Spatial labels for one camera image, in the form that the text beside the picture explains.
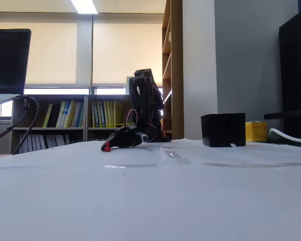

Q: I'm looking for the white power cable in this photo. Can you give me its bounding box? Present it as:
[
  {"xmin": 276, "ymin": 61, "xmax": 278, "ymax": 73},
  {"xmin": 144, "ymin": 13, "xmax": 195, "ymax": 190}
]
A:
[{"xmin": 268, "ymin": 128, "xmax": 301, "ymax": 144}]

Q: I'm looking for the black laptop screen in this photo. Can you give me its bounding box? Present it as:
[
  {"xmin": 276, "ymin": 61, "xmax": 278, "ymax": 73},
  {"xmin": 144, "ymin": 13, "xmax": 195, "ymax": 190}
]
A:
[{"xmin": 0, "ymin": 29, "xmax": 32, "ymax": 95}]

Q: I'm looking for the thick black cable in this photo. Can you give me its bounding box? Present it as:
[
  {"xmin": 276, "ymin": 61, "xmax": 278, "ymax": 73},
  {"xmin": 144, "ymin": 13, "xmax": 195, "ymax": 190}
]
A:
[{"xmin": 12, "ymin": 95, "xmax": 40, "ymax": 155}]

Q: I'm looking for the black box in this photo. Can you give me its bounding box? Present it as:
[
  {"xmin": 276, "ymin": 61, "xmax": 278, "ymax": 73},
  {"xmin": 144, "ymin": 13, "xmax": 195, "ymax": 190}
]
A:
[{"xmin": 200, "ymin": 112, "xmax": 246, "ymax": 148}]

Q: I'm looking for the ceiling light panel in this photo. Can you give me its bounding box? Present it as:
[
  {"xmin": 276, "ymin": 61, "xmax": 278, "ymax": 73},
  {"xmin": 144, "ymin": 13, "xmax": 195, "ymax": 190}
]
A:
[{"xmin": 70, "ymin": 0, "xmax": 98, "ymax": 15}]

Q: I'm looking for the black book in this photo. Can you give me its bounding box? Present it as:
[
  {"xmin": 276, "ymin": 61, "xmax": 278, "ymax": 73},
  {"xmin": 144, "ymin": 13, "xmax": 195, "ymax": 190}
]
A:
[{"xmin": 49, "ymin": 103, "xmax": 62, "ymax": 128}]

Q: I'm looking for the low wooden bookshelf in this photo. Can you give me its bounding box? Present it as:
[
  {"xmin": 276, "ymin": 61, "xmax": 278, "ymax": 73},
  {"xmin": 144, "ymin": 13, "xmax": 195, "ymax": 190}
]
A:
[{"xmin": 10, "ymin": 94, "xmax": 138, "ymax": 154}]

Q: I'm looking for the clear tape strip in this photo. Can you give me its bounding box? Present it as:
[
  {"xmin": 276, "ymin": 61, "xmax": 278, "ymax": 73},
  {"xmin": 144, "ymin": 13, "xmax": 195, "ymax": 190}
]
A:
[
  {"xmin": 104, "ymin": 163, "xmax": 158, "ymax": 169},
  {"xmin": 165, "ymin": 150, "xmax": 192, "ymax": 165}
]

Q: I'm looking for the tall wooden bookshelf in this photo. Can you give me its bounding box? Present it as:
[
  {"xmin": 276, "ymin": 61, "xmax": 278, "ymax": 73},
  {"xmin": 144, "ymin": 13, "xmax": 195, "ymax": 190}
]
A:
[{"xmin": 162, "ymin": 0, "xmax": 184, "ymax": 141}]

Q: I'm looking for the leaning yellow book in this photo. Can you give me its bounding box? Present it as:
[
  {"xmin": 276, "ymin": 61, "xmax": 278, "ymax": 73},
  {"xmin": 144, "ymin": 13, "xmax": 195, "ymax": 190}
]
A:
[{"xmin": 42, "ymin": 103, "xmax": 54, "ymax": 128}]

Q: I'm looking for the black metal shelf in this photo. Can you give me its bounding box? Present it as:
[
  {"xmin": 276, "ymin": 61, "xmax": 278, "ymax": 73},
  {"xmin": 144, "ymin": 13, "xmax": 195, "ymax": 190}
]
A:
[{"xmin": 263, "ymin": 109, "xmax": 301, "ymax": 120}]

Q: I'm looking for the beige roller blind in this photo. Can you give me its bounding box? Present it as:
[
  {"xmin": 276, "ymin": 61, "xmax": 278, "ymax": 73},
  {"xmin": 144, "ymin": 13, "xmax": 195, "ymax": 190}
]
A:
[
  {"xmin": 0, "ymin": 22, "xmax": 78, "ymax": 85},
  {"xmin": 92, "ymin": 22, "xmax": 164, "ymax": 85}
]

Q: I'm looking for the red white gripper servo wire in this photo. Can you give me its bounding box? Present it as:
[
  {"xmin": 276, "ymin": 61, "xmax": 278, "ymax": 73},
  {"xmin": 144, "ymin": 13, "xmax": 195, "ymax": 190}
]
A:
[{"xmin": 124, "ymin": 109, "xmax": 138, "ymax": 129}]

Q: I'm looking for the black pegboard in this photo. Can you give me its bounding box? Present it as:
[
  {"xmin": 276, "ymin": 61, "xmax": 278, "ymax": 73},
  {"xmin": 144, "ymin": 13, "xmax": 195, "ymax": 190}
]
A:
[{"xmin": 278, "ymin": 11, "xmax": 301, "ymax": 139}]

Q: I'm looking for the white paper sheet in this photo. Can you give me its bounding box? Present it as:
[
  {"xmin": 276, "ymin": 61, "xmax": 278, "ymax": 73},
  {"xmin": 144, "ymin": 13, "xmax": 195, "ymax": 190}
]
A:
[
  {"xmin": 0, "ymin": 144, "xmax": 176, "ymax": 169},
  {"xmin": 165, "ymin": 145, "xmax": 301, "ymax": 168}
]

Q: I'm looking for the black cable with rod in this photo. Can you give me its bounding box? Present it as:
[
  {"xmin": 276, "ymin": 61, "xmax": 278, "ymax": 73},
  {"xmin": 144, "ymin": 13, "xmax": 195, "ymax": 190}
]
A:
[{"xmin": 0, "ymin": 97, "xmax": 31, "ymax": 147}]

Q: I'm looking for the yellow box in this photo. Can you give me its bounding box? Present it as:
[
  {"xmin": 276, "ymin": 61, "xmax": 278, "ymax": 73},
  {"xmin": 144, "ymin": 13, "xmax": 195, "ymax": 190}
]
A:
[{"xmin": 245, "ymin": 120, "xmax": 268, "ymax": 143}]

